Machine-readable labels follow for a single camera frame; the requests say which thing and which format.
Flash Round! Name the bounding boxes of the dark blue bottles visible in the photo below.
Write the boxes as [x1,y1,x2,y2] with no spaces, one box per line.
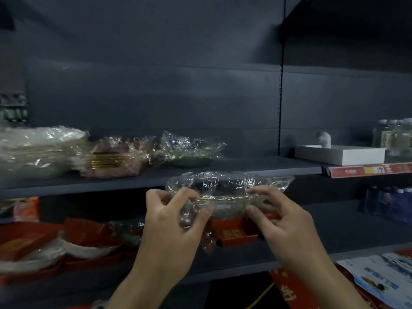
[359,186,412,226]

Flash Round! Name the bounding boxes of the white paper card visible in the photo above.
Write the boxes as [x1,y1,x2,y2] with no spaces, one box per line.
[336,252,412,309]

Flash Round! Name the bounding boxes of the white bowl set box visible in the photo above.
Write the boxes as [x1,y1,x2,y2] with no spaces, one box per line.
[294,131,386,167]

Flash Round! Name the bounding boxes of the person's right hand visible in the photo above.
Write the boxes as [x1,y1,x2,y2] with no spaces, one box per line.
[246,185,329,274]

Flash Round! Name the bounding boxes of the row of red base trays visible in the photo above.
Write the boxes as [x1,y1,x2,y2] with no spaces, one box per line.
[0,251,139,284]

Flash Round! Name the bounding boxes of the person's left hand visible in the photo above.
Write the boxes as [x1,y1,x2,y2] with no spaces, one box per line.
[128,188,215,288]

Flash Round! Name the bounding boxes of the rack of green packets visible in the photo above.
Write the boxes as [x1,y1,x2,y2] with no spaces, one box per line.
[0,93,28,124]

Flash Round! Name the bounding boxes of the dark metal shelf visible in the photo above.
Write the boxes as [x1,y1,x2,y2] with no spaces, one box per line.
[0,0,412,309]

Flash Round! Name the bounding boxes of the row of clear bottles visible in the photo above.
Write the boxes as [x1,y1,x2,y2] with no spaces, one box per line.
[372,118,412,157]

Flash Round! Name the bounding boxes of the stack of white plates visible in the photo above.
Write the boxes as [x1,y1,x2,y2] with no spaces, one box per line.
[0,125,91,180]

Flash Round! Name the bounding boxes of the orange white bag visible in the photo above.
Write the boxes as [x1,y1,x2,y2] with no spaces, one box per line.
[12,197,41,222]

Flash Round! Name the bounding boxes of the rose pink rectangular tray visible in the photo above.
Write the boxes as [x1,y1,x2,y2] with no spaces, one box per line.
[80,160,152,168]

